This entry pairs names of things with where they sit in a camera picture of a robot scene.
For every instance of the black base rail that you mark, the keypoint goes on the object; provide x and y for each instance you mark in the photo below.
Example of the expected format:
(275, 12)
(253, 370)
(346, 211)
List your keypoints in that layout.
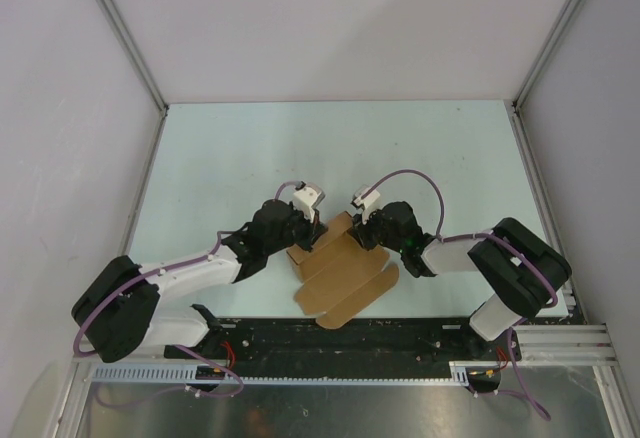
(351, 365)

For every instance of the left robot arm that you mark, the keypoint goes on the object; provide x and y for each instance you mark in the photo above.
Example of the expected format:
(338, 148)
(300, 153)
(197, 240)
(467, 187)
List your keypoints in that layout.
(126, 308)

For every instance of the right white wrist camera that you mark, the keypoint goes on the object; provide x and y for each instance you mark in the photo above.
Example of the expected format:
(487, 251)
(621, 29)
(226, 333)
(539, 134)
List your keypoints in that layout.
(367, 200)

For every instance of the grey slotted cable duct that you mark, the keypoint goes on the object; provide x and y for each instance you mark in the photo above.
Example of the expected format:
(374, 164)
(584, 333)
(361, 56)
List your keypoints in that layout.
(197, 374)

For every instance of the aluminium frame rail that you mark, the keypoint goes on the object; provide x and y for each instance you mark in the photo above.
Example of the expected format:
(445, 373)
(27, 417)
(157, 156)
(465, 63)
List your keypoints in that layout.
(565, 343)

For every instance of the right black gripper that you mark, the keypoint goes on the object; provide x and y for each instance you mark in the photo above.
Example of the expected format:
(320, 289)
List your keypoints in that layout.
(360, 230)

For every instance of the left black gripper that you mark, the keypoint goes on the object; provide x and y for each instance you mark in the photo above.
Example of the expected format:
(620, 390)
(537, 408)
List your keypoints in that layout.
(312, 231)

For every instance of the brown cardboard box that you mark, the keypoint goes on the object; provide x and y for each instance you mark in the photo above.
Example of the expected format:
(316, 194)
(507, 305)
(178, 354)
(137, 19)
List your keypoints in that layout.
(339, 279)

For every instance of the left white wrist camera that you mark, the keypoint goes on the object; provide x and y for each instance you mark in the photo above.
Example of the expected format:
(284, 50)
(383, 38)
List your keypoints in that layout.
(306, 199)

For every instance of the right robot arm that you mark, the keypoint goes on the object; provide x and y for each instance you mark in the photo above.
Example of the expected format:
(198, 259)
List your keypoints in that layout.
(523, 271)

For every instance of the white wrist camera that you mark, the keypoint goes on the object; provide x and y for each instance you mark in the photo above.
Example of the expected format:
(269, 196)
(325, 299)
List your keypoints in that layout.
(367, 200)
(306, 199)

